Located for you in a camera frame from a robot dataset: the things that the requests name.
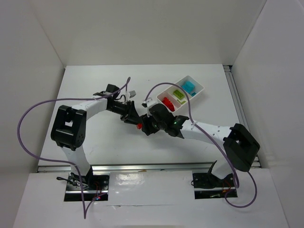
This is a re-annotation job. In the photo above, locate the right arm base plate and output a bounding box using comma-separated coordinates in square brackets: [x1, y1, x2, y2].
[190, 172, 238, 200]

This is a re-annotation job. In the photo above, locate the long red lego brick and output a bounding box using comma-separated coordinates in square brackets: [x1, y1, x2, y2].
[162, 97, 175, 112]

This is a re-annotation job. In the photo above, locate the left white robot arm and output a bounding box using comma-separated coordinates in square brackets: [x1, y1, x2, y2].
[51, 84, 141, 186]

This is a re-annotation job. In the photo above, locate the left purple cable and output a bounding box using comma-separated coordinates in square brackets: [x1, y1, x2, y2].
[17, 76, 131, 219]

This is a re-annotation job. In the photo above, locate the front aluminium rail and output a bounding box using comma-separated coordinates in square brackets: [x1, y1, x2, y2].
[38, 162, 212, 172]

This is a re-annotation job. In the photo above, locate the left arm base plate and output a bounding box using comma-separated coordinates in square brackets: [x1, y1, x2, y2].
[56, 174, 110, 202]

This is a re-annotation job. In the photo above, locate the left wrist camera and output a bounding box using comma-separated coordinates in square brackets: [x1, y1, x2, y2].
[128, 90, 136, 98]

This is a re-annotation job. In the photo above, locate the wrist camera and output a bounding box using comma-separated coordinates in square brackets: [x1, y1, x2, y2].
[142, 97, 157, 109]
[128, 90, 136, 98]

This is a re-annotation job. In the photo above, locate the long green lego brick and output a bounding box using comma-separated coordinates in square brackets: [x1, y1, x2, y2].
[172, 89, 185, 100]

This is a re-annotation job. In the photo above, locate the white divided container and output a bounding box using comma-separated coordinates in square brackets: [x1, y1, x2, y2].
[157, 76, 204, 115]

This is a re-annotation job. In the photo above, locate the curved teal lego brick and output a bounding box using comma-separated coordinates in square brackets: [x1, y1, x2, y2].
[181, 81, 195, 95]

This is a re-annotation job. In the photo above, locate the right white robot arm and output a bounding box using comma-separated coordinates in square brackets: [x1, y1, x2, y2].
[141, 101, 260, 187]

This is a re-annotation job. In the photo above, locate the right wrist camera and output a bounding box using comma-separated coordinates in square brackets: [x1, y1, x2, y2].
[142, 97, 157, 109]

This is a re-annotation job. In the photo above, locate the green red curved lego stack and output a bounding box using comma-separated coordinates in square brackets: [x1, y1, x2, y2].
[137, 123, 143, 130]

